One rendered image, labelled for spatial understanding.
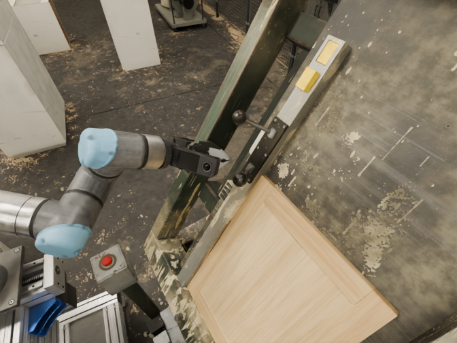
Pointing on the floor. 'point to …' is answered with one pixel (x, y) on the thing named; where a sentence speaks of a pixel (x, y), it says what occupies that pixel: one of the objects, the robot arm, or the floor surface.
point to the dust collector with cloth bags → (181, 13)
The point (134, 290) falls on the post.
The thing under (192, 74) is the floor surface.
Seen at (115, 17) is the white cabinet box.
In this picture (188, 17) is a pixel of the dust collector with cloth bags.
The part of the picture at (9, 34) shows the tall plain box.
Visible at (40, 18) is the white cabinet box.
